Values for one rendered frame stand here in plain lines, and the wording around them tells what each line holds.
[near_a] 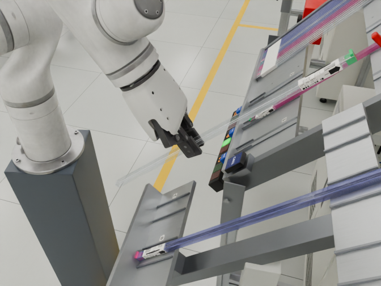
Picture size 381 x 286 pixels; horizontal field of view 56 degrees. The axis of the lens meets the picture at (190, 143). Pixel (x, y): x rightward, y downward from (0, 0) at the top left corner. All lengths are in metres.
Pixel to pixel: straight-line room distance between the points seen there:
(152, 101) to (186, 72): 2.13
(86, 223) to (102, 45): 0.71
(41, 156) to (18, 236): 0.86
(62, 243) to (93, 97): 1.41
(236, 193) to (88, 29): 0.51
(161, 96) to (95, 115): 1.78
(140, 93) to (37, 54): 0.39
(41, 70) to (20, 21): 0.12
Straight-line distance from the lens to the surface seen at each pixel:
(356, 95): 1.46
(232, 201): 0.87
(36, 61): 0.88
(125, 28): 0.47
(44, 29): 0.85
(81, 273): 1.39
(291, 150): 0.78
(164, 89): 0.57
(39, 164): 1.01
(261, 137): 0.91
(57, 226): 1.17
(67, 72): 2.81
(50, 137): 0.96
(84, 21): 0.51
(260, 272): 0.65
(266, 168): 0.83
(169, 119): 0.55
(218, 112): 2.28
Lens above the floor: 1.37
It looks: 42 degrees down
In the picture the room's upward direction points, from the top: straight up
